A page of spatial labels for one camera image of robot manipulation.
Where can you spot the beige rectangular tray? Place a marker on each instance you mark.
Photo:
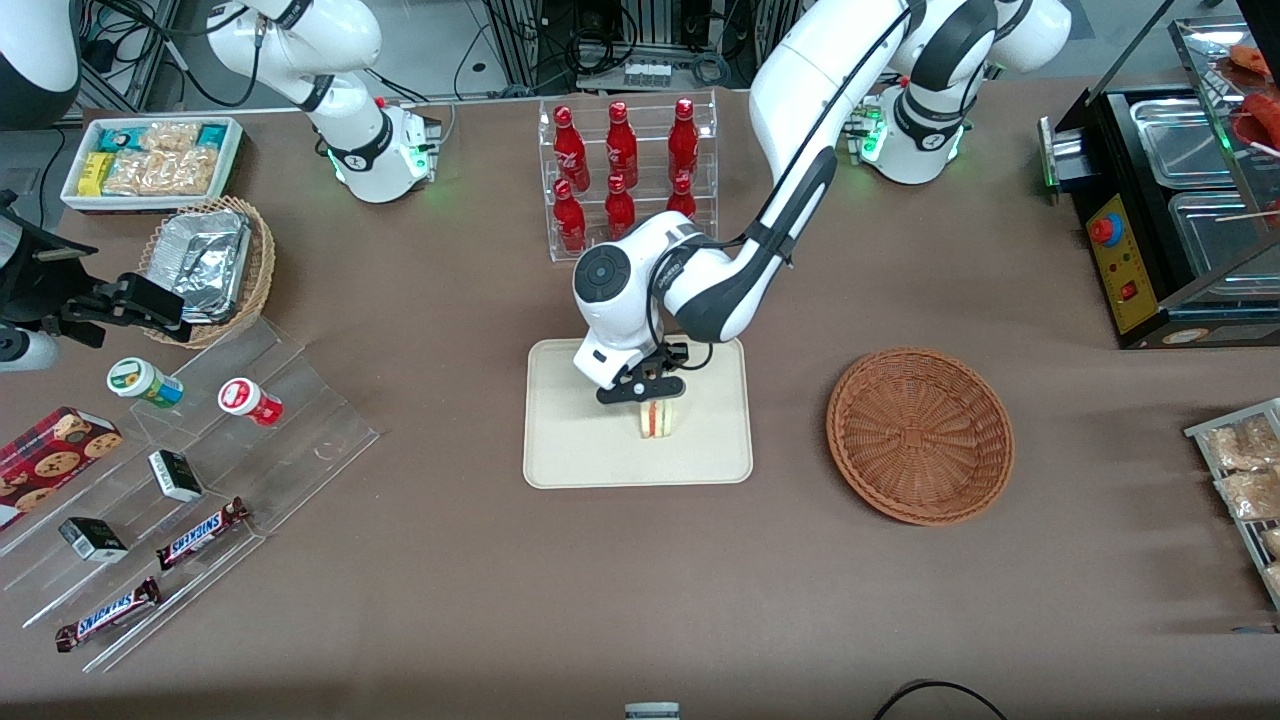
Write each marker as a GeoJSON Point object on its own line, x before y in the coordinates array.
{"type": "Point", "coordinates": [560, 440]}

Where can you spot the aluminium foil container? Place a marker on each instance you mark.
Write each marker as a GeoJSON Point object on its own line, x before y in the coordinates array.
{"type": "Point", "coordinates": [205, 262]}

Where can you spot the red lid white cup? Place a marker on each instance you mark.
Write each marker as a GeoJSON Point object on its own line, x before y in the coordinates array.
{"type": "Point", "coordinates": [245, 398]}

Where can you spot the clear acrylic bottle rack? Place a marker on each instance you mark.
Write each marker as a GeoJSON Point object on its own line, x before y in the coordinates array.
{"type": "Point", "coordinates": [560, 250]}

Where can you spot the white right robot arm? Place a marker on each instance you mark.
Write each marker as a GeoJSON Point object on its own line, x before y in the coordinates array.
{"type": "Point", "coordinates": [350, 100]}

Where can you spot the clear bag of snacks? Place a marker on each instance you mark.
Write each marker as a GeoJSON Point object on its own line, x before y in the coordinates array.
{"type": "Point", "coordinates": [1250, 493]}
{"type": "Point", "coordinates": [1240, 445]}
{"type": "Point", "coordinates": [1272, 542]}
{"type": "Point", "coordinates": [1274, 578]}

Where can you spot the triangular sandwich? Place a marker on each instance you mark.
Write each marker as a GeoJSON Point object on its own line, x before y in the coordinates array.
{"type": "Point", "coordinates": [657, 420]}

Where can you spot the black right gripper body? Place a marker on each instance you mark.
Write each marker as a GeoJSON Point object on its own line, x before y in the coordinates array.
{"type": "Point", "coordinates": [40, 283]}

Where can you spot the round brown wicker basket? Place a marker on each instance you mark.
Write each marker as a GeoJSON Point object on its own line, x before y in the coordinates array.
{"type": "Point", "coordinates": [920, 435]}

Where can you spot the red soda bottle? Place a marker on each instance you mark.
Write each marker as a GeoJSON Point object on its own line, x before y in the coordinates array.
{"type": "Point", "coordinates": [569, 145]}
{"type": "Point", "coordinates": [621, 145]}
{"type": "Point", "coordinates": [681, 195]}
{"type": "Point", "coordinates": [620, 210]}
{"type": "Point", "coordinates": [683, 140]}
{"type": "Point", "coordinates": [569, 220]}

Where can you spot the grey white device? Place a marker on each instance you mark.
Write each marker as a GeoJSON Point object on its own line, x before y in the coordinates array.
{"type": "Point", "coordinates": [652, 711]}

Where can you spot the clear acrylic stepped display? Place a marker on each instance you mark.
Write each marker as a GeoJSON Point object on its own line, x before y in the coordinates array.
{"type": "Point", "coordinates": [300, 420]}

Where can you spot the teal snack package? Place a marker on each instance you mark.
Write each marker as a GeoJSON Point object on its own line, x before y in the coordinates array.
{"type": "Point", "coordinates": [115, 139]}
{"type": "Point", "coordinates": [212, 134]}

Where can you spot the yellow snack package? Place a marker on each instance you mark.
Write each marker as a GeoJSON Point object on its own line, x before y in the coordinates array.
{"type": "Point", "coordinates": [95, 173]}

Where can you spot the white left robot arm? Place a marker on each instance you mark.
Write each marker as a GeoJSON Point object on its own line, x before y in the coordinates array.
{"type": "Point", "coordinates": [800, 90]}

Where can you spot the clear bag of crackers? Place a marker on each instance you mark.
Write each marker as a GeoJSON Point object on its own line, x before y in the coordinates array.
{"type": "Point", "coordinates": [160, 173]}
{"type": "Point", "coordinates": [170, 136]}

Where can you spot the red sausage food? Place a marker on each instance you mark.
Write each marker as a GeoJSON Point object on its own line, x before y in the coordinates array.
{"type": "Point", "coordinates": [1262, 110]}

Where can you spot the white power strip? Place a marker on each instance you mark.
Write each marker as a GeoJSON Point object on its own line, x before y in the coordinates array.
{"type": "Point", "coordinates": [648, 73]}

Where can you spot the white rectangular snack bin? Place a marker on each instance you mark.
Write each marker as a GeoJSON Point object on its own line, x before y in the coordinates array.
{"type": "Point", "coordinates": [72, 195]}

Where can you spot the red plaid cookie box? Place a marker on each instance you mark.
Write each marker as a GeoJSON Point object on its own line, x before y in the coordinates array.
{"type": "Point", "coordinates": [50, 460]}

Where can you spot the stainless steel pan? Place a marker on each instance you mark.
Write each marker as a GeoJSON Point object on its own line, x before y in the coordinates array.
{"type": "Point", "coordinates": [1180, 140]}
{"type": "Point", "coordinates": [1215, 235]}

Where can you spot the small black carton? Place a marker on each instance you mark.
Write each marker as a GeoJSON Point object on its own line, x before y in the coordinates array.
{"type": "Point", "coordinates": [176, 476]}
{"type": "Point", "coordinates": [93, 540]}

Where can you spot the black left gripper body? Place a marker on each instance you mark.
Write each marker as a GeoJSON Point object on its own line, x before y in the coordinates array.
{"type": "Point", "coordinates": [672, 357]}

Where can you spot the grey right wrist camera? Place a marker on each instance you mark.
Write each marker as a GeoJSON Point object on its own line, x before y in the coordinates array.
{"type": "Point", "coordinates": [25, 350]}

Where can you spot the tray of packaged snacks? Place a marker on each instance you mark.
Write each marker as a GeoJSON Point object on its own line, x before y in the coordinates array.
{"type": "Point", "coordinates": [1200, 432]}

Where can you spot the green lid white cup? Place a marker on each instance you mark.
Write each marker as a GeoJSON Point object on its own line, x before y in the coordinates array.
{"type": "Point", "coordinates": [140, 380]}

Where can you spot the light wicker basket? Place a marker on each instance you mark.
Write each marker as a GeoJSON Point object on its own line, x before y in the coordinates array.
{"type": "Point", "coordinates": [262, 270]}

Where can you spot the black hot food display machine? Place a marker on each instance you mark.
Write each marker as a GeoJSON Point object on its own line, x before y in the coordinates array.
{"type": "Point", "coordinates": [1130, 290]}

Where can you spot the Snickers chocolate bar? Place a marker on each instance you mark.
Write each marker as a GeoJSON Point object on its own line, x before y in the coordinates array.
{"type": "Point", "coordinates": [105, 615]}
{"type": "Point", "coordinates": [200, 535]}

